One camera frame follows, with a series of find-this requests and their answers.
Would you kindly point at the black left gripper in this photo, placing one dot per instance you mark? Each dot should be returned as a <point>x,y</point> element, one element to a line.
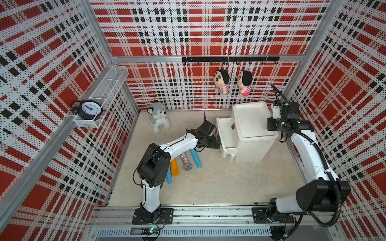
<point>214,142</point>

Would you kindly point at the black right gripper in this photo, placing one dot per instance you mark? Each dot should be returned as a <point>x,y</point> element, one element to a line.
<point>269,122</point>

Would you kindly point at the white drawer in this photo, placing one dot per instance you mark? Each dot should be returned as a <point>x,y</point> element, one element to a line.
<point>230,142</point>

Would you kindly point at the blue microphone from drawer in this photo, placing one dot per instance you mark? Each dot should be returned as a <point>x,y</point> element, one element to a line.
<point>196,158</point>

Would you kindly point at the silver rhinestone microphone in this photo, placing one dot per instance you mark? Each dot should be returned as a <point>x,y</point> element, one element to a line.
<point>187,164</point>

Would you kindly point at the orange microphone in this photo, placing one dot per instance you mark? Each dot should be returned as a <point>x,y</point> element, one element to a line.
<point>174,168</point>

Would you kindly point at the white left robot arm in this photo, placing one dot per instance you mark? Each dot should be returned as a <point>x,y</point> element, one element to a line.
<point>155,164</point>

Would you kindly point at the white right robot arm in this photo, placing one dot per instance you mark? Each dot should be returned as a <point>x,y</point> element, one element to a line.
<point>324,193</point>

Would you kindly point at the white plastic drawer cabinet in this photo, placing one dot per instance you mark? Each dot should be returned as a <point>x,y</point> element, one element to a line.
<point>254,139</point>

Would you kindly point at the pink-dressed plush doll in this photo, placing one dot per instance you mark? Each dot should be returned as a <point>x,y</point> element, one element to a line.
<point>244,80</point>

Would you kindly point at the blue-shorts plush doll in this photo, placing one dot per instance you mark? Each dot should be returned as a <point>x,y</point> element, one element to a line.
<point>221,80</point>

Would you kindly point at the grey white husky plush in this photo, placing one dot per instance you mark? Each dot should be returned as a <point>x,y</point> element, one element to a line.
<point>158,116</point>

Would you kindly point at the green circuit board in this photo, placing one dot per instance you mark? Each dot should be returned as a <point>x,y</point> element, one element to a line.
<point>146,231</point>

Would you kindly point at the black alarm clock in basket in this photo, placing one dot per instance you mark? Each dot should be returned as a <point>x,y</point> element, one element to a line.
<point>87,109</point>

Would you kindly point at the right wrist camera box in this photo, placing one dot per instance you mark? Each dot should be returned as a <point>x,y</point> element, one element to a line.
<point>276,110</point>

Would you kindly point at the black wall hook rail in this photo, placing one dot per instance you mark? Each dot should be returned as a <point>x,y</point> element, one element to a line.
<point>261,59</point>

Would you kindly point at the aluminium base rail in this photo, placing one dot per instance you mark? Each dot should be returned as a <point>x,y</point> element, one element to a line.
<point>230,222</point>

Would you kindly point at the white wire wall basket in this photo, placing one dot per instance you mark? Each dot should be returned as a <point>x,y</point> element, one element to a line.
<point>107,89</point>

